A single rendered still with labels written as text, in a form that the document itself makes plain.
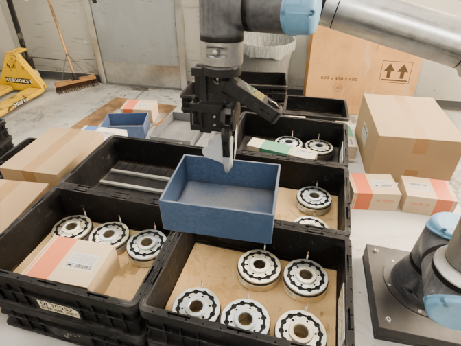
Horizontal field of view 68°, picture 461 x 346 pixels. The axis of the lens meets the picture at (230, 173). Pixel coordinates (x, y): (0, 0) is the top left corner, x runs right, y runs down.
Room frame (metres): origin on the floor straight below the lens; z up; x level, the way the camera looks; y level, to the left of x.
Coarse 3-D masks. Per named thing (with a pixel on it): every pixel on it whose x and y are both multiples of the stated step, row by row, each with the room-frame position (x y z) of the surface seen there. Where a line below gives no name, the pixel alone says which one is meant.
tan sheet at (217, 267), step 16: (192, 256) 0.60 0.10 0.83; (208, 256) 0.60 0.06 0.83; (224, 256) 0.60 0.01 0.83; (240, 256) 0.60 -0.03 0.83; (192, 272) 0.55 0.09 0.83; (208, 272) 0.55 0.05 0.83; (224, 272) 0.55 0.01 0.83; (336, 272) 0.55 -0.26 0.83; (176, 288) 0.50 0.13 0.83; (208, 288) 0.50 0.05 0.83; (224, 288) 0.50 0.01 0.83; (240, 288) 0.50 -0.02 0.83; (272, 288) 0.50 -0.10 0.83; (224, 304) 0.46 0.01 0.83; (272, 304) 0.46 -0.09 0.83; (288, 304) 0.46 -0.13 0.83; (304, 304) 0.46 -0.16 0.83; (320, 304) 0.46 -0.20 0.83; (272, 320) 0.42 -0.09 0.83; (320, 320) 0.42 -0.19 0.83
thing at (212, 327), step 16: (176, 240) 0.56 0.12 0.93; (160, 272) 0.48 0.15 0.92; (352, 272) 0.47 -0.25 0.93; (352, 288) 0.43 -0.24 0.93; (144, 304) 0.39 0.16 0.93; (352, 304) 0.39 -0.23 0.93; (160, 320) 0.37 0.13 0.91; (176, 320) 0.36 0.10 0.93; (192, 320) 0.36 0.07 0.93; (208, 320) 0.36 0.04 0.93; (352, 320) 0.36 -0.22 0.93; (224, 336) 0.34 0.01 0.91; (240, 336) 0.33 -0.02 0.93; (256, 336) 0.33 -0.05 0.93; (272, 336) 0.33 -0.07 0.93; (352, 336) 0.33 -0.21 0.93
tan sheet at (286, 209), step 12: (288, 192) 0.86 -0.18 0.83; (276, 204) 0.80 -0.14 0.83; (288, 204) 0.80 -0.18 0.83; (336, 204) 0.80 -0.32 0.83; (276, 216) 0.75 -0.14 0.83; (288, 216) 0.75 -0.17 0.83; (300, 216) 0.75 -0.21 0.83; (312, 216) 0.75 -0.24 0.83; (324, 216) 0.75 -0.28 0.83; (336, 216) 0.75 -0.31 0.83; (336, 228) 0.70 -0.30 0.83
